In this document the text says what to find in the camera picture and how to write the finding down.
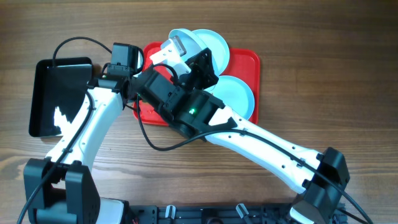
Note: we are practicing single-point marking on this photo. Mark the light blue plate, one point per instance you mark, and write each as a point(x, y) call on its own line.
point(218, 46)
point(190, 41)
point(235, 93)

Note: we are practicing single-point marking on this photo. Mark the light blue plate top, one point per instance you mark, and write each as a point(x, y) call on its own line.
point(190, 41)

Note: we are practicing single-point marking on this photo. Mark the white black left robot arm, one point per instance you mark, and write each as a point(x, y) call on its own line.
point(59, 188)

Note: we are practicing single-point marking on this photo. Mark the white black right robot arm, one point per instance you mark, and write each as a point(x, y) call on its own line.
point(182, 101)

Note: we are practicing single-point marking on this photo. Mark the red plastic tray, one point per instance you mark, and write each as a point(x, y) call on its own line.
point(244, 64)

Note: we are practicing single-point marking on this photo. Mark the black plastic water basin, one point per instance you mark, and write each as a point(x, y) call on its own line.
point(58, 95)

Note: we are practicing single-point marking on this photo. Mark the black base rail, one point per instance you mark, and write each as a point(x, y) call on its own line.
point(277, 213)

